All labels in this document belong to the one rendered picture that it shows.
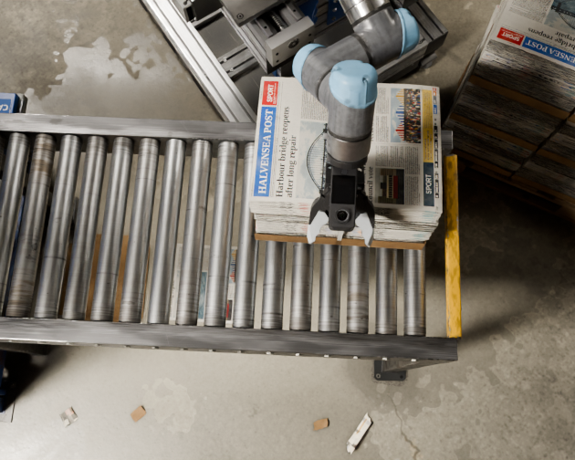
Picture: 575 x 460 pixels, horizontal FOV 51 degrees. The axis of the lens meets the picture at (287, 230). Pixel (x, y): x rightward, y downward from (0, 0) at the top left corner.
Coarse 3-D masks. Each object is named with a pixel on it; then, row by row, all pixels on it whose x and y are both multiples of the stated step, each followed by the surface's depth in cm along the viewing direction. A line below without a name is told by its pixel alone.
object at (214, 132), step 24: (0, 120) 149; (24, 120) 149; (48, 120) 149; (72, 120) 149; (96, 120) 149; (120, 120) 149; (144, 120) 149; (168, 120) 149; (192, 120) 149; (192, 144) 151; (216, 144) 150; (240, 144) 150
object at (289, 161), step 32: (288, 96) 124; (256, 128) 122; (288, 128) 122; (320, 128) 122; (256, 160) 119; (288, 160) 119; (320, 160) 119; (256, 192) 117; (288, 192) 117; (320, 192) 117; (256, 224) 130; (288, 224) 128
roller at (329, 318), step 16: (320, 256) 141; (336, 256) 140; (320, 272) 140; (336, 272) 139; (320, 288) 139; (336, 288) 138; (320, 304) 138; (336, 304) 137; (320, 320) 137; (336, 320) 136
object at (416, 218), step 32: (384, 96) 125; (416, 96) 124; (384, 128) 122; (416, 128) 122; (384, 160) 119; (416, 160) 119; (384, 192) 117; (416, 192) 117; (384, 224) 123; (416, 224) 122
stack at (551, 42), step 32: (512, 0) 153; (544, 0) 153; (512, 32) 151; (544, 32) 151; (480, 64) 163; (512, 64) 157; (544, 64) 151; (480, 96) 176; (544, 96) 163; (448, 128) 202; (512, 128) 184; (544, 128) 176; (512, 160) 203; (544, 160) 192; (512, 192) 224; (544, 192) 214
